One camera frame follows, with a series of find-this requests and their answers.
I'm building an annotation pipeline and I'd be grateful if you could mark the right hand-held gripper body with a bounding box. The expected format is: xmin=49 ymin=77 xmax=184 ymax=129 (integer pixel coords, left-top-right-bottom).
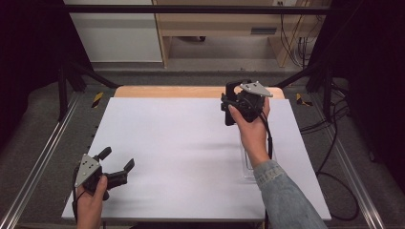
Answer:
xmin=234 ymin=81 xmax=274 ymax=124

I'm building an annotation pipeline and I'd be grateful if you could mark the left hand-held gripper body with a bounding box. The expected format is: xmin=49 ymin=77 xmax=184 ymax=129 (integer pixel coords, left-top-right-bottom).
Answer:
xmin=74 ymin=154 xmax=129 ymax=201

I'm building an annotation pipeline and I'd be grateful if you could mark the clear plastic tray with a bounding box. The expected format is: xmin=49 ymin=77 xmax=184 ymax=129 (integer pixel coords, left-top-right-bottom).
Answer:
xmin=238 ymin=136 xmax=278 ymax=183

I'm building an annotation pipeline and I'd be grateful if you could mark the person's left hand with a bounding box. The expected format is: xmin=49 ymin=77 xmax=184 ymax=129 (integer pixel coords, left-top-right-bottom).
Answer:
xmin=75 ymin=176 xmax=109 ymax=220

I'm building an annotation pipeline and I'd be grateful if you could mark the person's right hand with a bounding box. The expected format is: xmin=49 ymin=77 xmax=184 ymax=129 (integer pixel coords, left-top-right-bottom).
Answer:
xmin=227 ymin=96 xmax=272 ymax=168

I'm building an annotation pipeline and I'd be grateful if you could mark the wooden table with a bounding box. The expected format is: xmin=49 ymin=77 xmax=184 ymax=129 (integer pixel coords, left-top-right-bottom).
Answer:
xmin=113 ymin=85 xmax=286 ymax=99

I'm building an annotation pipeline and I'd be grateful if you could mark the white table sheet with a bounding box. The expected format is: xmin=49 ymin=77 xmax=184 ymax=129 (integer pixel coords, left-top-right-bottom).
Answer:
xmin=61 ymin=96 xmax=332 ymax=222

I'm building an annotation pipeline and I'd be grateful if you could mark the yellow clamp right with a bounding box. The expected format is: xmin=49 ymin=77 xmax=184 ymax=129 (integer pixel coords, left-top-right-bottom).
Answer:
xmin=295 ymin=93 xmax=314 ymax=108

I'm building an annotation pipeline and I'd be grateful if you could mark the yellow clamp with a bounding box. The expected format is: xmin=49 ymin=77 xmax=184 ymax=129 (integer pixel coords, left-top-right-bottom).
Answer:
xmin=295 ymin=93 xmax=314 ymax=108
xmin=91 ymin=91 xmax=105 ymax=109

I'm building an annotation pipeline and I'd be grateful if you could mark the yellow clamp left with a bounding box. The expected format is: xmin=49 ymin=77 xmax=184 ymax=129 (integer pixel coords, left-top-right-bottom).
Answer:
xmin=91 ymin=91 xmax=105 ymax=109

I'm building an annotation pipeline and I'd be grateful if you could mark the black metal stand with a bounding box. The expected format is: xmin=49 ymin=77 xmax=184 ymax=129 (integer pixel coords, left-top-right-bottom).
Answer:
xmin=56 ymin=59 xmax=120 ymax=122
xmin=272 ymin=59 xmax=336 ymax=122

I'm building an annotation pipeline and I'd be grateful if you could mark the light wooden desk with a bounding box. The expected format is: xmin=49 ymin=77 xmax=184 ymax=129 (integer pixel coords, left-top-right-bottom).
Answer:
xmin=152 ymin=0 xmax=332 ymax=69

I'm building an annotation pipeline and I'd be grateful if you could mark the white cabinet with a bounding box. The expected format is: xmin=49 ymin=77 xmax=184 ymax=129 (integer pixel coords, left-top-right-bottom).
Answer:
xmin=62 ymin=0 xmax=164 ymax=64

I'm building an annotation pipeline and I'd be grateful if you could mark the dark curtain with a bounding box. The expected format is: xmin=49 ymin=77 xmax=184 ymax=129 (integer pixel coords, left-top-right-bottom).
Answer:
xmin=0 ymin=0 xmax=94 ymax=147
xmin=307 ymin=0 xmax=405 ymax=185

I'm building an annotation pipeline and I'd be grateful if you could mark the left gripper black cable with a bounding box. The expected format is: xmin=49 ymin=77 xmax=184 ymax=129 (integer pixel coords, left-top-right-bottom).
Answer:
xmin=71 ymin=166 xmax=88 ymax=223

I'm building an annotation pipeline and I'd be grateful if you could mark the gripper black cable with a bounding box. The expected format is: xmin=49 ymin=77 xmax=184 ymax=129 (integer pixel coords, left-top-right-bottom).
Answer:
xmin=71 ymin=166 xmax=88 ymax=223
xmin=254 ymin=106 xmax=275 ymax=160

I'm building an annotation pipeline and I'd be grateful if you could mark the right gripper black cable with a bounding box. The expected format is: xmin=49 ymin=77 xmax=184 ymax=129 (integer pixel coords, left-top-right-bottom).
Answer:
xmin=254 ymin=106 xmax=275 ymax=160

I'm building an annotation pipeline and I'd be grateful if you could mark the aluminium rail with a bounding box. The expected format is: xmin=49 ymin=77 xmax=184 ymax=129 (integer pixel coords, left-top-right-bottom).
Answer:
xmin=0 ymin=92 xmax=83 ymax=229
xmin=329 ymin=136 xmax=387 ymax=229

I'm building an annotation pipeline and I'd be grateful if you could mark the grey drawer handle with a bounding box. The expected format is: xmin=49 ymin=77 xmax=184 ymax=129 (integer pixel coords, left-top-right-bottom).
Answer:
xmin=250 ymin=27 xmax=278 ymax=35

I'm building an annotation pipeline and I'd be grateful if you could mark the black hanging cable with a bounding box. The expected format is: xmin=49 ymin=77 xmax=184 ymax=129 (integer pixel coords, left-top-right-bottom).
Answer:
xmin=294 ymin=13 xmax=319 ymax=69
xmin=279 ymin=4 xmax=304 ymax=68

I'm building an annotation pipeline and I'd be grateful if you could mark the black floor cable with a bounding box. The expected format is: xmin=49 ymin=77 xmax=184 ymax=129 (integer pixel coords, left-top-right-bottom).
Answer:
xmin=299 ymin=79 xmax=361 ymax=222

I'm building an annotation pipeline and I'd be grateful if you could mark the black frame bar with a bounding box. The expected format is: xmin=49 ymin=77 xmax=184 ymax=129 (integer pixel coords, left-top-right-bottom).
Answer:
xmin=63 ymin=4 xmax=332 ymax=15

